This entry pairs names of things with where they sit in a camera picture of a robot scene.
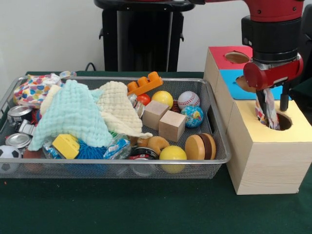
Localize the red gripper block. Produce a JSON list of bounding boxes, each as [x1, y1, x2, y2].
[[243, 55, 304, 113]]

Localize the colourful ruffled fabric toy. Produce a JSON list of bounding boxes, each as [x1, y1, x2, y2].
[[254, 89, 281, 130]]

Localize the mint green waffle cloth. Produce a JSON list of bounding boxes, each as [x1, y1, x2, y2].
[[28, 79, 113, 151]]

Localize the wooden box with three holes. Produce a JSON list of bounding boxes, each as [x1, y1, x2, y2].
[[202, 45, 312, 195]]

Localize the dark green tablecloth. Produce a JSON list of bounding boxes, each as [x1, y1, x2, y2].
[[289, 79, 312, 98], [0, 71, 312, 234]]

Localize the black office chair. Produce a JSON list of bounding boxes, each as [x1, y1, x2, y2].
[[296, 3, 312, 91]]

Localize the globe print ball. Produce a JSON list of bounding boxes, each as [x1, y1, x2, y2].
[[180, 105, 204, 129]]

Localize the white baseball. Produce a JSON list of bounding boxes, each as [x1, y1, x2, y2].
[[177, 91, 200, 110]]

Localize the wooden toy burger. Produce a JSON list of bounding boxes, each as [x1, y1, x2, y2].
[[184, 133, 217, 161]]

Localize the wooden cube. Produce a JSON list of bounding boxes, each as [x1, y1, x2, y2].
[[158, 110, 187, 143], [142, 99, 170, 131]]

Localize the yellow ball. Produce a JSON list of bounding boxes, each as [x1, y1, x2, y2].
[[159, 145, 188, 174], [151, 90, 174, 109]]

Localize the orange toy block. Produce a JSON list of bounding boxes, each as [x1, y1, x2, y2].
[[127, 71, 163, 96]]

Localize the cream waffle cloth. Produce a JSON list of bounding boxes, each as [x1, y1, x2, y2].
[[40, 80, 153, 137]]

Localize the silver wire mesh bin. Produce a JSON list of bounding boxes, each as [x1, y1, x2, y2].
[[0, 75, 232, 180]]

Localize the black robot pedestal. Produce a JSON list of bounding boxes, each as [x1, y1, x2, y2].
[[94, 0, 197, 73]]

